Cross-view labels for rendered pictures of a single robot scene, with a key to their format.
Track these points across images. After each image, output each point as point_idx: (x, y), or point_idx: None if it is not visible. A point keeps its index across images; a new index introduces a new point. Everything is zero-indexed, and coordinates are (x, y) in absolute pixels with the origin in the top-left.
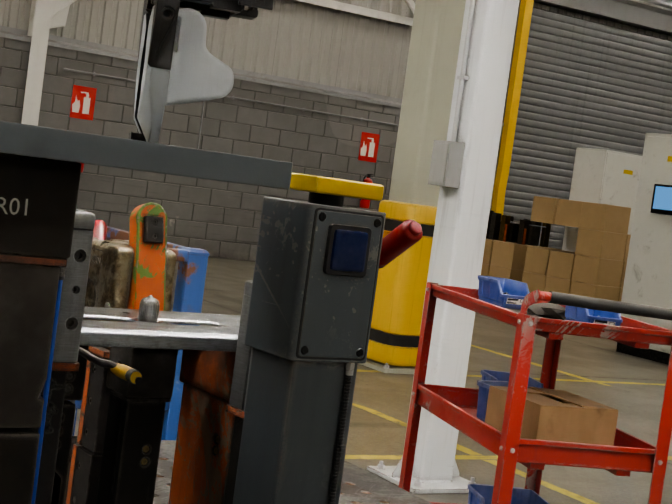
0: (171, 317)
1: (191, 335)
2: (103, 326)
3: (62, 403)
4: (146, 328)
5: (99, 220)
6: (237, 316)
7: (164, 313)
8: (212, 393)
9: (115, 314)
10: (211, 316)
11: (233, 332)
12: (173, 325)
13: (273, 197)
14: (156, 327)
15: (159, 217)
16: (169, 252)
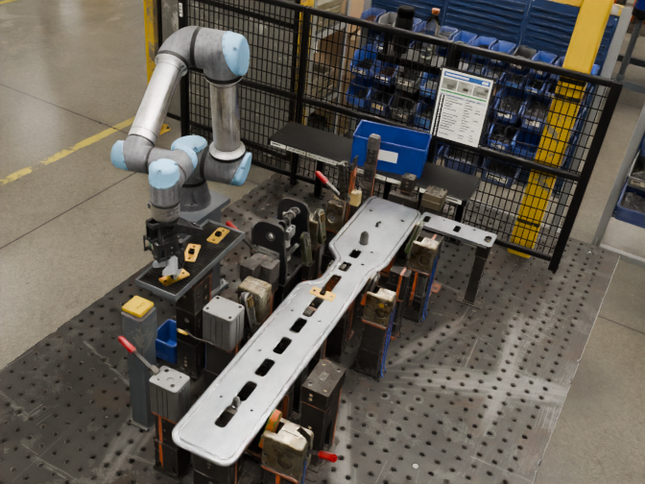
0: (237, 419)
1: (206, 389)
2: (232, 378)
3: (205, 348)
4: (224, 388)
5: (332, 454)
6: (228, 452)
7: (245, 424)
8: None
9: (250, 402)
10: (233, 439)
11: (204, 412)
12: (224, 403)
13: (153, 308)
14: (224, 394)
15: (269, 415)
16: (265, 431)
